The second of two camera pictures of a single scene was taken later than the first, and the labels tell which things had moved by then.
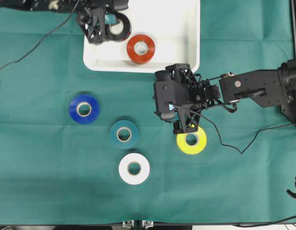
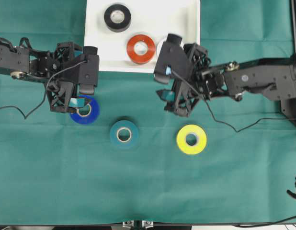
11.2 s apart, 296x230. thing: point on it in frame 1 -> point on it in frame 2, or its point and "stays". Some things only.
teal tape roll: x=121 y=124 stays
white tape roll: x=130 y=178 -> x=158 y=47
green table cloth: x=74 y=147 stays
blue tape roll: x=95 y=105 stays
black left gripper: x=92 y=20 -> x=58 y=70
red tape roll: x=139 y=59 stays
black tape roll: x=126 y=29 -> x=117 y=27
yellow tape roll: x=196 y=148 stays
